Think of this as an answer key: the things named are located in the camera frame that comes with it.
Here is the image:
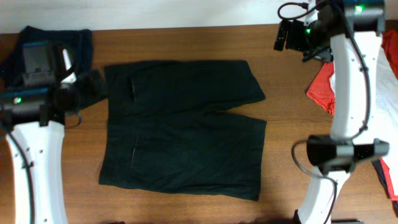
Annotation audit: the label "black shorts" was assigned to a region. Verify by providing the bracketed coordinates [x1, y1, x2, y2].
[99, 60, 266, 201]

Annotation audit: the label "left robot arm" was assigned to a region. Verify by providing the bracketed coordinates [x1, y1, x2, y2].
[1, 42, 107, 223]

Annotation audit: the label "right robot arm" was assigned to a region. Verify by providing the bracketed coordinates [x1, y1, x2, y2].
[274, 0, 390, 224]

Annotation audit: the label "folded navy blue garment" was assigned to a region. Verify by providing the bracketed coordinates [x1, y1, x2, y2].
[0, 26, 108, 110]

